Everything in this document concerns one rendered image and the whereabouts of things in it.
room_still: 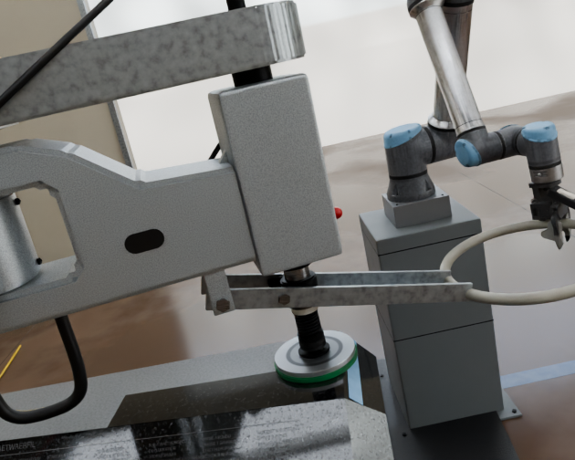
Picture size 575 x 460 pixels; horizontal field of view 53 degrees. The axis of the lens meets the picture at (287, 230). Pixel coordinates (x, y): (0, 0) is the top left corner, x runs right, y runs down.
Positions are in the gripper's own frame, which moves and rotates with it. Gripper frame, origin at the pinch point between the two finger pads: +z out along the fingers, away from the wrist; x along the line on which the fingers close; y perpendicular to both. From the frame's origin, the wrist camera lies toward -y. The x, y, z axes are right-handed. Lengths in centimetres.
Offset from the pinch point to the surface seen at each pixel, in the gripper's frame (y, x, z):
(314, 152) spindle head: 17, 75, -55
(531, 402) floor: 36, -24, 85
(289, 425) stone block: 24, 100, 2
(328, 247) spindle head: 19, 78, -33
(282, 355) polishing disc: 40, 85, -4
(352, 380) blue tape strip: 21, 80, 2
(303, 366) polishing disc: 31, 86, -4
